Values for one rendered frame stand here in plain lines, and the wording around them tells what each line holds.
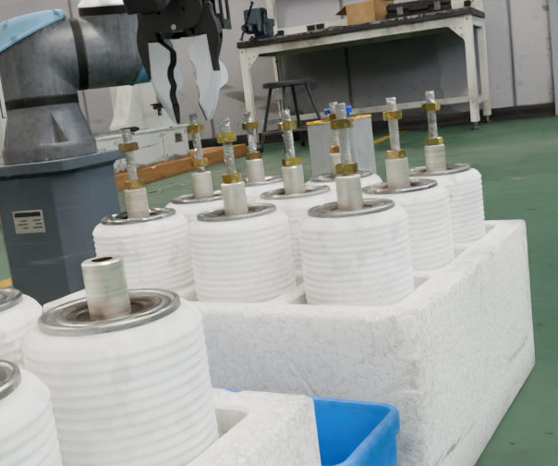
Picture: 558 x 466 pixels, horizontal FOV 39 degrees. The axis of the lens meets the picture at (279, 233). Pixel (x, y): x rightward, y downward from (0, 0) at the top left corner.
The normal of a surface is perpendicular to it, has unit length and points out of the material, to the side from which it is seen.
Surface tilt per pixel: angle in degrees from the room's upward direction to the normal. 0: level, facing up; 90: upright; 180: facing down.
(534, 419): 0
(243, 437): 0
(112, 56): 103
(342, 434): 88
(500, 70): 90
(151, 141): 90
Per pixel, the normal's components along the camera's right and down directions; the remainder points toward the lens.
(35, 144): -0.01, -0.14
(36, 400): 0.77, -0.62
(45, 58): 0.37, 0.15
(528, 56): -0.36, 0.20
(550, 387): -0.12, -0.98
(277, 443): 0.88, -0.03
